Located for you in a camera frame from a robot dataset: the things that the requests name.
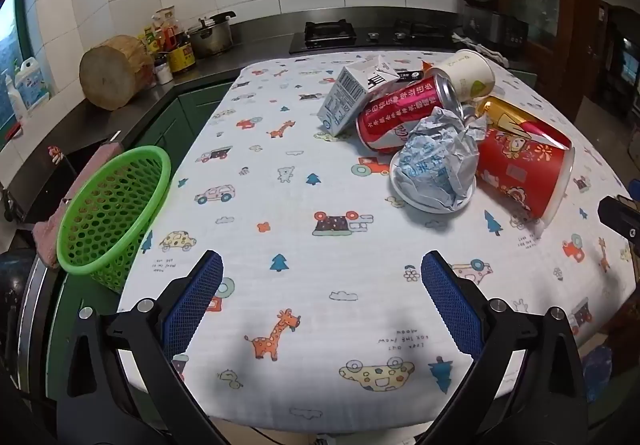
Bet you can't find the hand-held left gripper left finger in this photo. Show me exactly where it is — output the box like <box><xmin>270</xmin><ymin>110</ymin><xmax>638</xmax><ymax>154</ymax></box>
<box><xmin>57</xmin><ymin>249</ymin><xmax>226</xmax><ymax>445</ymax></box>

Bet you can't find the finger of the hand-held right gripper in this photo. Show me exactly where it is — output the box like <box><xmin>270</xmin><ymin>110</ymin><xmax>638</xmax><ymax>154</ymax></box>
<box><xmin>597</xmin><ymin>195</ymin><xmax>640</xmax><ymax>240</ymax></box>

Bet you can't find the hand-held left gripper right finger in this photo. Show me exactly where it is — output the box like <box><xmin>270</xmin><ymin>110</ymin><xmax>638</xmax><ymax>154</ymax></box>
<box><xmin>420</xmin><ymin>250</ymin><xmax>588</xmax><ymax>445</ymax></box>

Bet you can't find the white round plate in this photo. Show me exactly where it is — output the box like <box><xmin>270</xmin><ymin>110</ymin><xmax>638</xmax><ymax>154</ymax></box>
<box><xmin>389</xmin><ymin>150</ymin><xmax>477</xmax><ymax>213</ymax></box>

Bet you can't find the red paper bucket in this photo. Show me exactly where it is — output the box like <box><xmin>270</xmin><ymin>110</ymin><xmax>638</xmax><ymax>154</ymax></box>
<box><xmin>472</xmin><ymin>125</ymin><xmax>576</xmax><ymax>228</ymax></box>

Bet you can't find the green plastic mesh basket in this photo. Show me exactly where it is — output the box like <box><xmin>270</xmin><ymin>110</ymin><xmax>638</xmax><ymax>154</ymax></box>
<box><xmin>56</xmin><ymin>145</ymin><xmax>172</xmax><ymax>295</ymax></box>

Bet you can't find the silver wrapper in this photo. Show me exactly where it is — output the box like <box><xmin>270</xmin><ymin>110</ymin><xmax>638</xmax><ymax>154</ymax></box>
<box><xmin>395</xmin><ymin>106</ymin><xmax>488</xmax><ymax>211</ymax></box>

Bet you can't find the gold drink can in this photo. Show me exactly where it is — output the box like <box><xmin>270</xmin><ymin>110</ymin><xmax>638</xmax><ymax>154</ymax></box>
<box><xmin>472</xmin><ymin>95</ymin><xmax>573</xmax><ymax>151</ymax></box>

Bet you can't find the red soda can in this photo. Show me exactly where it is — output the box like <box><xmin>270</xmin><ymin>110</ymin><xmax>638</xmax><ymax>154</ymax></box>
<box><xmin>356</xmin><ymin>75</ymin><xmax>463</xmax><ymax>155</ymax></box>

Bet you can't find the white paper cup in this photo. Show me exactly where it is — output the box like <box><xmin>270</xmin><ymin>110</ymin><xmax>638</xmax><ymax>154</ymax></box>
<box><xmin>430</xmin><ymin>49</ymin><xmax>496</xmax><ymax>103</ymax></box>

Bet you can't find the white milk carton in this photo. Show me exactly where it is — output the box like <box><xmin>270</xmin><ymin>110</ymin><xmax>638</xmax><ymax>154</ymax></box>
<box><xmin>317</xmin><ymin>54</ymin><xmax>401</xmax><ymax>136</ymax></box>

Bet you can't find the white cartoon printed tablecloth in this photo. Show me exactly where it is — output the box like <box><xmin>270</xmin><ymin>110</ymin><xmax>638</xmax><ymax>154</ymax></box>
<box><xmin>117</xmin><ymin>50</ymin><xmax>636</xmax><ymax>431</ymax></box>

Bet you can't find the pink towel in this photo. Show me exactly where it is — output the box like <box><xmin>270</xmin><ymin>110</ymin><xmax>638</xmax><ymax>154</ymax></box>
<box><xmin>32</xmin><ymin>141</ymin><xmax>126</xmax><ymax>270</ymax></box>

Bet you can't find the green kitchen base cabinet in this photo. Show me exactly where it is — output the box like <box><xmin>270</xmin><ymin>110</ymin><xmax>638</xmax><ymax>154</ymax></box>
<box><xmin>125</xmin><ymin>92</ymin><xmax>236</xmax><ymax>176</ymax></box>

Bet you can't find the striped white dishcloth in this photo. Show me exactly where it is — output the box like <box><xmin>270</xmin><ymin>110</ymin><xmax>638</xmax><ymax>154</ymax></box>
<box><xmin>467</xmin><ymin>42</ymin><xmax>511</xmax><ymax>68</ymax></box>

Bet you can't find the black countertop appliance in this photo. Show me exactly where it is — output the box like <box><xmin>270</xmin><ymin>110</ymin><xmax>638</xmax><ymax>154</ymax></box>
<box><xmin>462</xmin><ymin>5</ymin><xmax>530</xmax><ymax>58</ymax></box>

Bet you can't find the round wooden chopping block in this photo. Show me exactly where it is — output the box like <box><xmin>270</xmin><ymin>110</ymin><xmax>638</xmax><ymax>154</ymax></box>
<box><xmin>79</xmin><ymin>35</ymin><xmax>155</xmax><ymax>112</ymax></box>

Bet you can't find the steel pressure cooker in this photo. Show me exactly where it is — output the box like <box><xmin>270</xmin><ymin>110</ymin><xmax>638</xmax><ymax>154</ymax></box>
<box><xmin>187</xmin><ymin>11</ymin><xmax>237</xmax><ymax>60</ymax></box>

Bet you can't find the white detergent jug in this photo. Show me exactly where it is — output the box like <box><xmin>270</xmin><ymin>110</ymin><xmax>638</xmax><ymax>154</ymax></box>
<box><xmin>14</xmin><ymin>56</ymin><xmax>51</xmax><ymax>113</ymax></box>

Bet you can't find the white spray bottle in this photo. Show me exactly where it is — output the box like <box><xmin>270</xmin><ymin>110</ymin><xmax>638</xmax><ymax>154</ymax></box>
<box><xmin>4</xmin><ymin>70</ymin><xmax>28</xmax><ymax>123</ymax></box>

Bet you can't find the black gas stove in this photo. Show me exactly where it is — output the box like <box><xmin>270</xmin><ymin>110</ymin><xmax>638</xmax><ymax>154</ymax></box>
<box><xmin>289</xmin><ymin>18</ymin><xmax>456</xmax><ymax>55</ymax></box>

